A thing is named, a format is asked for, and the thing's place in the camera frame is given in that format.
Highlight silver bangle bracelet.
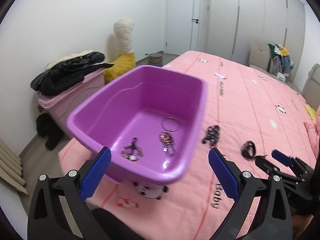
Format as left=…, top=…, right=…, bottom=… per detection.
left=162, top=117, right=181, bottom=132

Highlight beige headboard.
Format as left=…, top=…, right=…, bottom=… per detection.
left=302, top=64, right=320, bottom=109

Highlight white wardrobe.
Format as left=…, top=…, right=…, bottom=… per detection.
left=206, top=0, right=305, bottom=81

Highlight person's right hand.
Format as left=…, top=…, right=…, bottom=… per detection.
left=291, top=215, right=313, bottom=239

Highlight clothes pile on chair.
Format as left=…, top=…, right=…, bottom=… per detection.
left=268, top=43, right=294, bottom=82

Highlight white garment on box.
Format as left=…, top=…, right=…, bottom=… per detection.
left=45, top=49, right=93, bottom=71

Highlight pink storage box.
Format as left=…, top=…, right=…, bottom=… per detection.
left=35, top=68, right=105, bottom=138

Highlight beige chair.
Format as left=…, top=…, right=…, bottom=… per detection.
left=248, top=40, right=271, bottom=73

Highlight alpaca plush toy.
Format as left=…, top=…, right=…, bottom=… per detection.
left=104, top=18, right=136, bottom=84

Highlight folded pink duvet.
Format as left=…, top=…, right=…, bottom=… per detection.
left=304, top=108, right=320, bottom=159

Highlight dark cord beaded bracelet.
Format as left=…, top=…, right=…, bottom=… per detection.
left=121, top=137, right=144, bottom=162

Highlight purple plastic tub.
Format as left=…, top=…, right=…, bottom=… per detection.
left=67, top=66, right=207, bottom=185

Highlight white room door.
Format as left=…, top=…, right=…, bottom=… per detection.
left=165, top=0, right=201, bottom=55

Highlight round patterned stool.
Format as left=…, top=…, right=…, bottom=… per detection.
left=148, top=53, right=163, bottom=66

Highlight black clothes on floor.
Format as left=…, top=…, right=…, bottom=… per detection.
left=36, top=113, right=65, bottom=151

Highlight black down jacket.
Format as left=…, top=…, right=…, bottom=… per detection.
left=30, top=51, right=113, bottom=96

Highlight black digital wristwatch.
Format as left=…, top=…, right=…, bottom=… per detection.
left=241, top=140, right=266, bottom=160

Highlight beige striped cushion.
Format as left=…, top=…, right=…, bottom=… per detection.
left=0, top=140, right=29, bottom=196

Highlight yellow pillow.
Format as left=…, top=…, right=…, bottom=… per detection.
left=304, top=105, right=317, bottom=121

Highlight pink bed quilt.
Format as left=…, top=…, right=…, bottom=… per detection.
left=59, top=51, right=316, bottom=239

